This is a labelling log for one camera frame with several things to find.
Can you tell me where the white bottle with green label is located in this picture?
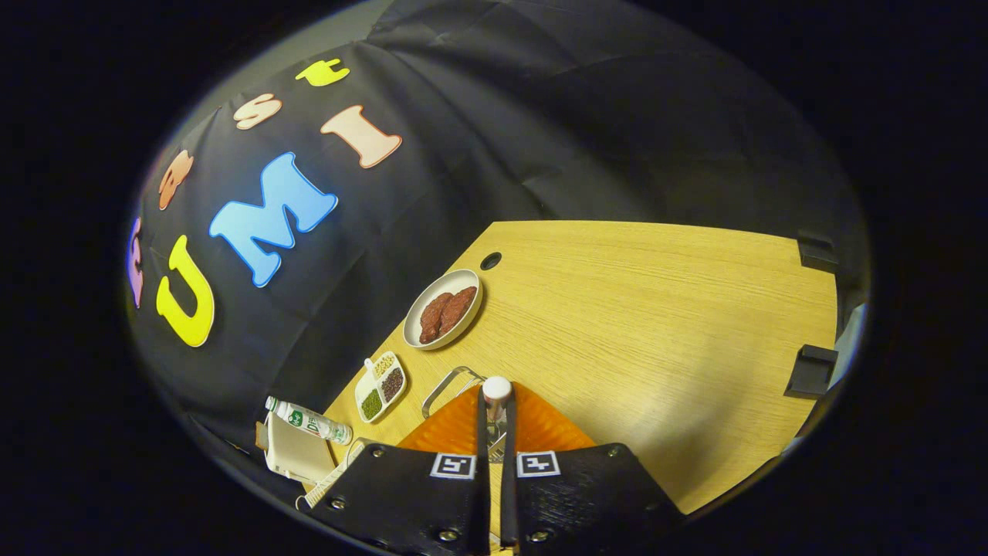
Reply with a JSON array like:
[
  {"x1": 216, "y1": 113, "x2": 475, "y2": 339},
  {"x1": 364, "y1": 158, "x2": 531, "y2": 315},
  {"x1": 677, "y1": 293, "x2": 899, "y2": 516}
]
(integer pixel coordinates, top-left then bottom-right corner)
[{"x1": 265, "y1": 396, "x2": 354, "y2": 446}]

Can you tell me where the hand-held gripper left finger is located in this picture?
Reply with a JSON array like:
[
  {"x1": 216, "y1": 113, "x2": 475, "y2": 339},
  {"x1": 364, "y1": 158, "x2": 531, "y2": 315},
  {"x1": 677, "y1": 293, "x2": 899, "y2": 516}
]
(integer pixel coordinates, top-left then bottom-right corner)
[{"x1": 309, "y1": 382, "x2": 491, "y2": 556}]

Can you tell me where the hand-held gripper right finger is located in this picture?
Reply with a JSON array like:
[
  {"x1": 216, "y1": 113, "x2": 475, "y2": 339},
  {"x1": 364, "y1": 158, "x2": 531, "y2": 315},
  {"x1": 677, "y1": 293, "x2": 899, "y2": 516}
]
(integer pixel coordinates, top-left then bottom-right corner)
[{"x1": 502, "y1": 382, "x2": 684, "y2": 556}]

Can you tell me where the metal wire basket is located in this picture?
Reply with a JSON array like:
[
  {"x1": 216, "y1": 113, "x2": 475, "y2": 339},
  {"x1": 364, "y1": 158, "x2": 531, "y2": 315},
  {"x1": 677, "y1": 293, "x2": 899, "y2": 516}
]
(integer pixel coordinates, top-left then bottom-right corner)
[{"x1": 421, "y1": 365, "x2": 487, "y2": 419}]

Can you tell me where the spoon with pink striped handle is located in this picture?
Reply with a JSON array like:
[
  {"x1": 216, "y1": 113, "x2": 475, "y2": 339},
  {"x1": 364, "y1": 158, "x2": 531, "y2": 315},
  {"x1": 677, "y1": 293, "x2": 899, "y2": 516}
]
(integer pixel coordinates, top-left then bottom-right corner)
[{"x1": 482, "y1": 376, "x2": 514, "y2": 464}]

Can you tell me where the white wire dish rack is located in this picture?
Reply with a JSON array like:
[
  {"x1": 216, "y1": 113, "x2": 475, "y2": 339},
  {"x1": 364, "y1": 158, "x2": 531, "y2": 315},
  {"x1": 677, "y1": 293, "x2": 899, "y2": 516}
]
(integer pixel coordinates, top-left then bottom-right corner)
[{"x1": 296, "y1": 439, "x2": 371, "y2": 510}]

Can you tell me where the beige dish with meat patties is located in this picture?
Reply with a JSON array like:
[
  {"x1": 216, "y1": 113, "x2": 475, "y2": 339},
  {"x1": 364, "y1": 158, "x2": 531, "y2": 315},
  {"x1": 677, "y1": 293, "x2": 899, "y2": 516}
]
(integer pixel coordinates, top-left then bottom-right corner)
[{"x1": 402, "y1": 268, "x2": 485, "y2": 351}]

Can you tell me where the white divided dish of beans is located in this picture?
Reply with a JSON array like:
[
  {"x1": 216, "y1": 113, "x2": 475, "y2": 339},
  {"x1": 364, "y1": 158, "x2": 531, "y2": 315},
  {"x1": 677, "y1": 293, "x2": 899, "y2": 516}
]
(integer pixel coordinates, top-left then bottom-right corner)
[{"x1": 354, "y1": 351, "x2": 408, "y2": 424}]

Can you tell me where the brown meat patty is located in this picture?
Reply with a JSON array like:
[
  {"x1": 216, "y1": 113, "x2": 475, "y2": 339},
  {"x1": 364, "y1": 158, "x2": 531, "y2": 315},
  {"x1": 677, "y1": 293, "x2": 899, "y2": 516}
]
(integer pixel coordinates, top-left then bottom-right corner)
[
  {"x1": 438, "y1": 286, "x2": 479, "y2": 337},
  {"x1": 419, "y1": 292, "x2": 454, "y2": 344}
]

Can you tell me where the white toaster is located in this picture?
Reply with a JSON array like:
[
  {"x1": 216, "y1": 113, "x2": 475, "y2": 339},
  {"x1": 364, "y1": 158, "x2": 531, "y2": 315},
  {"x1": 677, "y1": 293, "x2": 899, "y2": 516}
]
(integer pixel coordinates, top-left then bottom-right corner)
[{"x1": 262, "y1": 413, "x2": 338, "y2": 483}]

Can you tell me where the black table clamp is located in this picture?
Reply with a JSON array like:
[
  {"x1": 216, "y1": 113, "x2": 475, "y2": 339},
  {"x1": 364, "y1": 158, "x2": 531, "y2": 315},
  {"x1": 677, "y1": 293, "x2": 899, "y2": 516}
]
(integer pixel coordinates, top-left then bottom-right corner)
[
  {"x1": 784, "y1": 344, "x2": 839, "y2": 400},
  {"x1": 797, "y1": 229, "x2": 841, "y2": 275}
]

